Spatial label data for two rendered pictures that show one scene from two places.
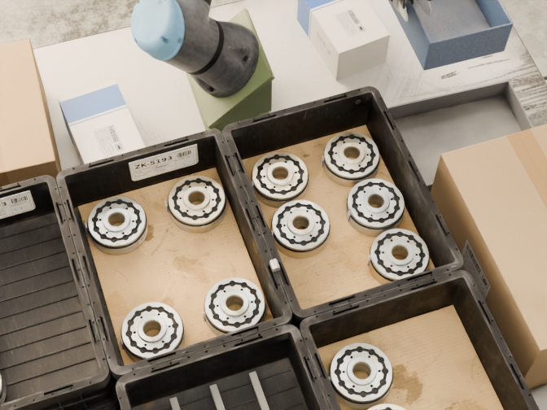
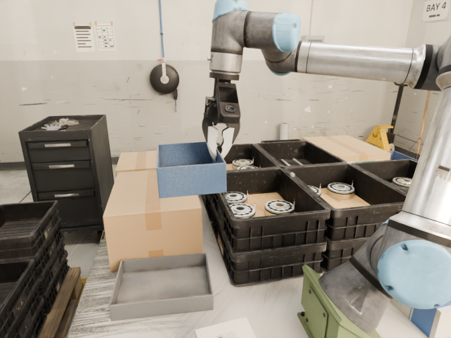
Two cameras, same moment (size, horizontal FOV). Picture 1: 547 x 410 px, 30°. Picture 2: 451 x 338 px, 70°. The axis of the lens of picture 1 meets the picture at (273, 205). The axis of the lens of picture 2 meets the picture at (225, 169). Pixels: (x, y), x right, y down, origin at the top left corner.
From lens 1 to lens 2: 220 cm
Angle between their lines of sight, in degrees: 102
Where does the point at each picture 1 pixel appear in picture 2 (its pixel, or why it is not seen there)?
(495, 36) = (168, 151)
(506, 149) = (164, 206)
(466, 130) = (156, 297)
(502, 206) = not seen: hidden behind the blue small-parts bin
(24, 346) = not seen: hidden behind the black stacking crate
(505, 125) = (127, 297)
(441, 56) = (203, 155)
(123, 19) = not seen: outside the picture
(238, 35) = (338, 274)
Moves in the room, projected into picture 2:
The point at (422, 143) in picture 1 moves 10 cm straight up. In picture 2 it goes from (190, 292) to (189, 263)
